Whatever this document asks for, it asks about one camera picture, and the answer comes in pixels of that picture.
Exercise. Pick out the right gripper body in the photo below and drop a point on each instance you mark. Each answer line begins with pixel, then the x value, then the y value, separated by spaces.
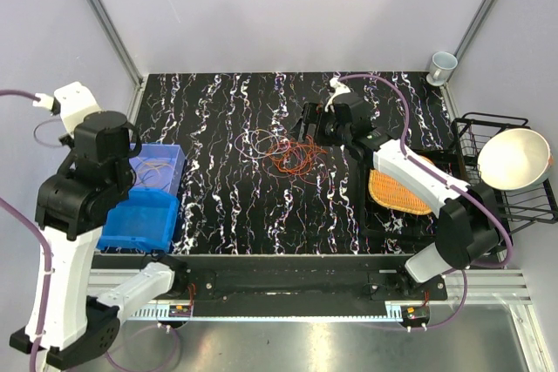
pixel 327 131

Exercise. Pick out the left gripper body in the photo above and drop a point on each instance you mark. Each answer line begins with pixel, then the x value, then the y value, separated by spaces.
pixel 75 141

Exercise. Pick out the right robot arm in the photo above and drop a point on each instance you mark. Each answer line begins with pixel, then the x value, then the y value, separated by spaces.
pixel 468 225

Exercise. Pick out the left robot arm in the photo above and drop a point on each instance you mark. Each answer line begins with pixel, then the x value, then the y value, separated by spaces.
pixel 68 324

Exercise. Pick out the lavender plastic bin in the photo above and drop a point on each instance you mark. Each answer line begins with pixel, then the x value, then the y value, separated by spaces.
pixel 159 166

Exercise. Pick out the woven bamboo basket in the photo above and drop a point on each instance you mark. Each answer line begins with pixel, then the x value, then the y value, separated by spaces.
pixel 389 193

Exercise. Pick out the blue plastic bin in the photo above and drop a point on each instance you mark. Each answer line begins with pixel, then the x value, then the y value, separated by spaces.
pixel 145 222

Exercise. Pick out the white mug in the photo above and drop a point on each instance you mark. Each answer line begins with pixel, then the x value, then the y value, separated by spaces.
pixel 441 68

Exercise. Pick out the white bowl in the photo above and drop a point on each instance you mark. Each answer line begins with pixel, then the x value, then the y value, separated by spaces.
pixel 515 160

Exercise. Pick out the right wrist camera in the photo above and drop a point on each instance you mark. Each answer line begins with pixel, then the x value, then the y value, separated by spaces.
pixel 339 89

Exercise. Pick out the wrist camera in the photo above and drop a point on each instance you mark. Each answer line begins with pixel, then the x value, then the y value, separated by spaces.
pixel 339 89
pixel 72 103

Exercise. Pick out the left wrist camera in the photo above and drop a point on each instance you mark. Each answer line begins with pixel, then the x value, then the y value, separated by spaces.
pixel 72 103

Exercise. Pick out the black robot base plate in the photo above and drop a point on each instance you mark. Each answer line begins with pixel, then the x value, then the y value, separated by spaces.
pixel 219 276

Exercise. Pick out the aluminium frame post left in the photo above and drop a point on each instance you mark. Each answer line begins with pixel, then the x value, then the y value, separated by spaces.
pixel 111 33

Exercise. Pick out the aluminium frame post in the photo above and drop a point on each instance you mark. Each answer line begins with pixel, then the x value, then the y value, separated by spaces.
pixel 111 33
pixel 472 30

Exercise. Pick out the black wire dish rack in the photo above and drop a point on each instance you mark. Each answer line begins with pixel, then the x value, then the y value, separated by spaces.
pixel 518 209

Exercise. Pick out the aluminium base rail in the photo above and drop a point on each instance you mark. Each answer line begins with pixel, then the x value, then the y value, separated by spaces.
pixel 377 305

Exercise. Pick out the aluminium frame post right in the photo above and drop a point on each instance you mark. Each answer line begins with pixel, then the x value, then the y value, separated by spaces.
pixel 472 30

